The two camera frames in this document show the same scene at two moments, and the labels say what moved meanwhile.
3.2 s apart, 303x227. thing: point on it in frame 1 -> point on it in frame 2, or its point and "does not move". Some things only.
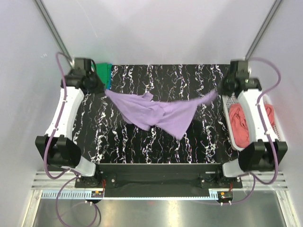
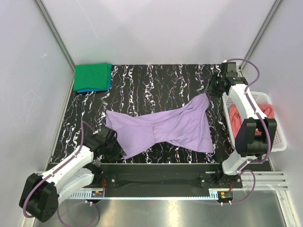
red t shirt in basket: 240,128 does not move
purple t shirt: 139,110 -> 186,127
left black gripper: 99,86 -> 116,148
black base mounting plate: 159,180 does not move
